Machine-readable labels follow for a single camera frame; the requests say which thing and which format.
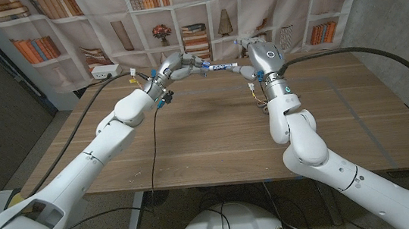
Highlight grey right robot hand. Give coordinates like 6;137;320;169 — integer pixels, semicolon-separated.
226;33;293;105

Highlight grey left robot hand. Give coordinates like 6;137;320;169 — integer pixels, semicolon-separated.
140;48;214;103

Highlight white power strip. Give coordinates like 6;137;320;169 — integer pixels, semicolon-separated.
90;63;123;81

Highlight black round ribbed object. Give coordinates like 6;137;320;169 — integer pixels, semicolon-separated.
142;189;171;209

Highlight grey metal table leg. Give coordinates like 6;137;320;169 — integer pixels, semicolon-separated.
316;174;343;229
123;191;148;229

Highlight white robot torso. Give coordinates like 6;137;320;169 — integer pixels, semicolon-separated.
175;196;289;229

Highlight yellow black foot pedal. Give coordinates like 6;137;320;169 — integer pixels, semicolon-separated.
5;189;24;209

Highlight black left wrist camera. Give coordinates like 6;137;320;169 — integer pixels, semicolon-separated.
155;89;176;109

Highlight orange grey handled scissors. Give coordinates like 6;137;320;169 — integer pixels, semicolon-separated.
255;98;270;117

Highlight black power strip cable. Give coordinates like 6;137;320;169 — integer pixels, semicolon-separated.
84;73;114;89

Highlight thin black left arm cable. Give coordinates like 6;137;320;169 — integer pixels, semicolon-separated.
18;106;174;229

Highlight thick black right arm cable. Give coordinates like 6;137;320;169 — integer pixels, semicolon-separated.
276;40;409;126

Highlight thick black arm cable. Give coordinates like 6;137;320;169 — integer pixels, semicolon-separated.
14;70;161;199
276;40;409;126

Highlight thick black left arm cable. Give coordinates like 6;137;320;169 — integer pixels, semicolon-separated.
14;70;161;199

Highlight black floor cable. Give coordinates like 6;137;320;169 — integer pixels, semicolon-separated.
261;180;284;229

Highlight black torso cable loop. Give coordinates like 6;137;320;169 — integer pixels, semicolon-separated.
196;190;233;229

